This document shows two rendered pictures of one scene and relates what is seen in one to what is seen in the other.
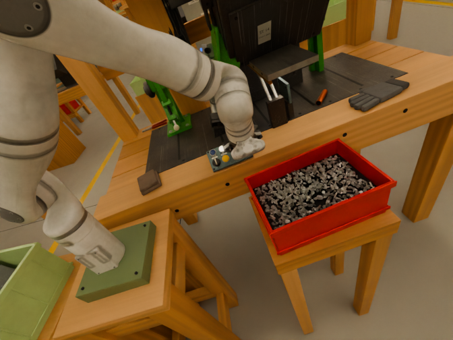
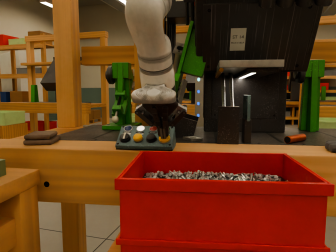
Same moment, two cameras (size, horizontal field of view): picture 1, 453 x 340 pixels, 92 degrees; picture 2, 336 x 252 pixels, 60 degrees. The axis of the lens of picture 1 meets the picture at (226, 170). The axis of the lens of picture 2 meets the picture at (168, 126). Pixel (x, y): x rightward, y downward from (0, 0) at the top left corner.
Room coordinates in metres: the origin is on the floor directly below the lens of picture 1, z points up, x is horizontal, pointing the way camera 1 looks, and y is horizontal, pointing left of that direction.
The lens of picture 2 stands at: (-0.14, -0.14, 1.05)
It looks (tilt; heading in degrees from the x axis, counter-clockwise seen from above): 7 degrees down; 3
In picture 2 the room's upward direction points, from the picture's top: straight up
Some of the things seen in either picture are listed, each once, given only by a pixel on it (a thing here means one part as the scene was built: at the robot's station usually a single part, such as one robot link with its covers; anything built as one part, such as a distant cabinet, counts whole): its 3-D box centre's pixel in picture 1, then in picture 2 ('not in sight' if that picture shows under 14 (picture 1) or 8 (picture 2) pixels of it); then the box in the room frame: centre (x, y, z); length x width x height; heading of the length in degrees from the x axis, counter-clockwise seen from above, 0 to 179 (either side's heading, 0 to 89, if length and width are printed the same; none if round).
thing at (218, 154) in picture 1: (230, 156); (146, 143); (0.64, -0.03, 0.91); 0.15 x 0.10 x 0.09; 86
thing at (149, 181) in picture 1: (149, 181); (42, 137); (0.70, 0.29, 0.91); 0.10 x 0.08 x 0.03; 9
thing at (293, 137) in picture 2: (321, 97); (295, 138); (0.75, -0.47, 0.91); 0.09 x 0.02 x 0.02; 131
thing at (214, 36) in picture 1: (224, 55); (194, 55); (0.87, -0.17, 1.17); 0.13 x 0.12 x 0.20; 86
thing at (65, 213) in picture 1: (46, 204); not in sight; (0.45, 0.41, 1.14); 0.09 x 0.09 x 0.17; 67
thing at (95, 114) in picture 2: not in sight; (82, 116); (9.72, 3.39, 0.22); 1.20 x 0.81 x 0.44; 170
